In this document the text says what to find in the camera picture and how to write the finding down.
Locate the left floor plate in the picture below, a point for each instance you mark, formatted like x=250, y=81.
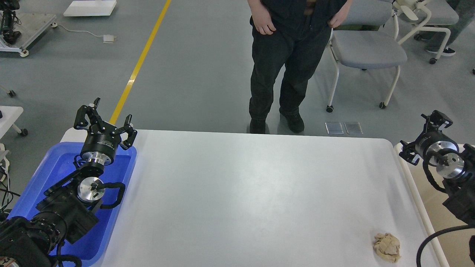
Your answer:
x=334, y=128

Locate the person in black clothes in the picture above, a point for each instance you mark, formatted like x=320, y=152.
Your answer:
x=290, y=34

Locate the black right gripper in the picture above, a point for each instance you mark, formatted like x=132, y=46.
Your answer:
x=431, y=139

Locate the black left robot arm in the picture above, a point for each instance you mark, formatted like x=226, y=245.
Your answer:
x=68, y=211

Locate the floor plate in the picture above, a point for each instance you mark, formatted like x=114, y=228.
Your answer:
x=334, y=128
x=353, y=128

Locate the grey chair white frame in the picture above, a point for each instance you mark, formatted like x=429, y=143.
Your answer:
x=367, y=49

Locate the white flat board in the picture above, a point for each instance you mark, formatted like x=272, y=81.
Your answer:
x=83, y=8

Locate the blue plastic bin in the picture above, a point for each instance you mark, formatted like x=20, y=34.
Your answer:
x=57, y=164

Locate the crumpled beige paper ball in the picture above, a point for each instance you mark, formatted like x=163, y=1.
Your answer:
x=387, y=247

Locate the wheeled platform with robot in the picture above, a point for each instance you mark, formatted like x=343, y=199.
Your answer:
x=20, y=30

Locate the white power adapter with cable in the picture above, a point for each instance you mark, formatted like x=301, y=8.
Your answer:
x=105, y=38

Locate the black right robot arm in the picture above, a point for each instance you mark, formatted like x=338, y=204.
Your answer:
x=447, y=169

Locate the right floor plate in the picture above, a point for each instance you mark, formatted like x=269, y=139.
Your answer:
x=353, y=128

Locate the beige plastic bin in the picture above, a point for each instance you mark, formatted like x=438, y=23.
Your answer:
x=453, y=245

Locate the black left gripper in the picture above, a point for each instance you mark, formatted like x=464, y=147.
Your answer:
x=102, y=147

